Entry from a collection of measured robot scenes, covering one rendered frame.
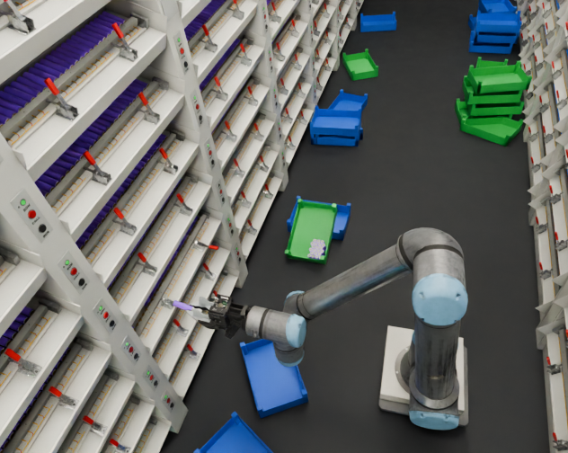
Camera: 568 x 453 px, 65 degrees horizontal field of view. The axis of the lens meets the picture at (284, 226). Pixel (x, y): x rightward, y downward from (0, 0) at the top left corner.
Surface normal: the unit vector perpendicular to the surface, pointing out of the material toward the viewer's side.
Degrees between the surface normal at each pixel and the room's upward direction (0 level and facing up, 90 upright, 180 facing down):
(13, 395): 21
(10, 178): 90
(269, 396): 0
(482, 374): 0
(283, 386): 0
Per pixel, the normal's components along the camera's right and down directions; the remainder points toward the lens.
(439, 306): -0.22, 0.63
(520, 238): -0.10, -0.68
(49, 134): 0.24, -0.58
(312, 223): -0.20, -0.37
